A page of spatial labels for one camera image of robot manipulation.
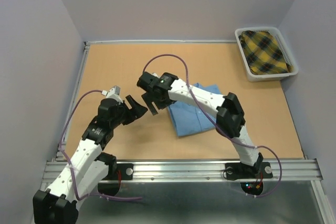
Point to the white plastic basket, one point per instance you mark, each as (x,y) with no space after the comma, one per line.
(283,47)

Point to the yellow plaid shirt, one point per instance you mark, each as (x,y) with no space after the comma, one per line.
(262,53)

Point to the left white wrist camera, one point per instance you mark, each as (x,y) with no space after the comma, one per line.
(113,93)

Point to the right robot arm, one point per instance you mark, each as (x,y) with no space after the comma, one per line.
(230,123)

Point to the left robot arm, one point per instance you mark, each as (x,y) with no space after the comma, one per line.
(61,200)

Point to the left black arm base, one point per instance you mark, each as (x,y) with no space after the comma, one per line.
(120,171)

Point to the light blue long sleeve shirt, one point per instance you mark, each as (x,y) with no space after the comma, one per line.
(195,108)

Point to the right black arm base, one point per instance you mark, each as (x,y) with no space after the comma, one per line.
(234,171)

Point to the aluminium mounting rail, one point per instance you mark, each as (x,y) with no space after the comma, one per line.
(212,170)

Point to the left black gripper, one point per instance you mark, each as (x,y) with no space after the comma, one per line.
(137,109)

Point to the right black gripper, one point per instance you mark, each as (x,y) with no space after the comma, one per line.
(148,99)

